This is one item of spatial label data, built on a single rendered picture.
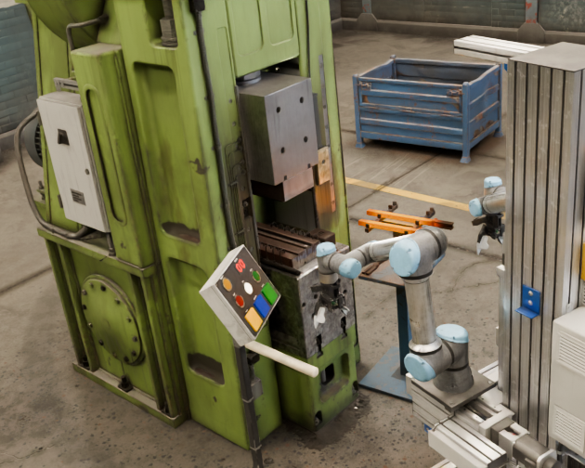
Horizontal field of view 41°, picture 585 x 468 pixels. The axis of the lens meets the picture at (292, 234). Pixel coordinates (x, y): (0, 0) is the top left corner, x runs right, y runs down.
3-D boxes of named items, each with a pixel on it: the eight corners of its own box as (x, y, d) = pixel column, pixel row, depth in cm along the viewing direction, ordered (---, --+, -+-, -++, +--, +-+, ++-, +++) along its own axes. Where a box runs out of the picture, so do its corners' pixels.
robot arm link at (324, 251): (326, 253, 299) (311, 246, 305) (329, 278, 304) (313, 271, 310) (341, 244, 303) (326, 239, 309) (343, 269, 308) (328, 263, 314)
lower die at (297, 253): (320, 254, 379) (319, 238, 375) (292, 271, 366) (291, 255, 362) (258, 235, 405) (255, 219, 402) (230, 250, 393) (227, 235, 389)
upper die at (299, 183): (314, 186, 363) (312, 166, 359) (285, 201, 351) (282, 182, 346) (249, 170, 390) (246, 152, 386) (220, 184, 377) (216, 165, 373)
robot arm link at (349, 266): (368, 253, 298) (347, 245, 306) (346, 265, 292) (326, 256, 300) (370, 272, 302) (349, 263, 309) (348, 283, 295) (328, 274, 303)
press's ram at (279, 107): (331, 157, 368) (323, 71, 350) (275, 186, 343) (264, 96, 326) (266, 143, 394) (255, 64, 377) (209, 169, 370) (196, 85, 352)
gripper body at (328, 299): (331, 315, 311) (328, 288, 305) (318, 306, 317) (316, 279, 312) (346, 307, 314) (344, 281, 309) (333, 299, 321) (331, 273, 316)
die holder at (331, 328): (356, 323, 404) (349, 245, 384) (307, 359, 379) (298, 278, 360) (276, 293, 439) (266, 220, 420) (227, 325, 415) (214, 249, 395)
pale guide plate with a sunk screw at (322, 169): (331, 178, 391) (328, 146, 384) (319, 185, 386) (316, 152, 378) (328, 178, 393) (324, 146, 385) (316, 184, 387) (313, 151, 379)
